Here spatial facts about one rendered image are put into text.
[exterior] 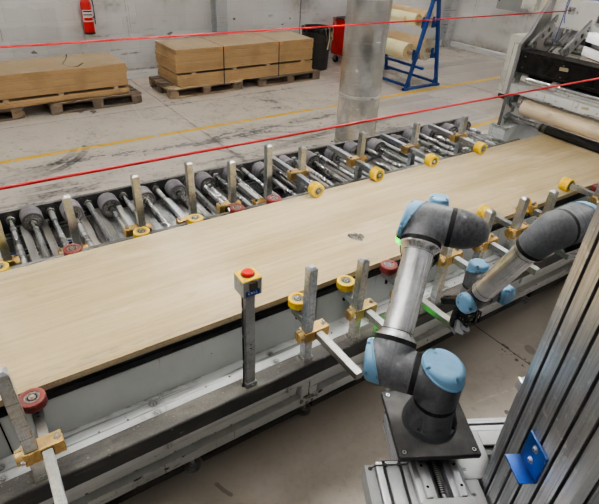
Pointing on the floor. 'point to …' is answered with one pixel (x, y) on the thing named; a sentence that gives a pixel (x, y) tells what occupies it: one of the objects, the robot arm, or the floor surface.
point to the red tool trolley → (338, 37)
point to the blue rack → (418, 54)
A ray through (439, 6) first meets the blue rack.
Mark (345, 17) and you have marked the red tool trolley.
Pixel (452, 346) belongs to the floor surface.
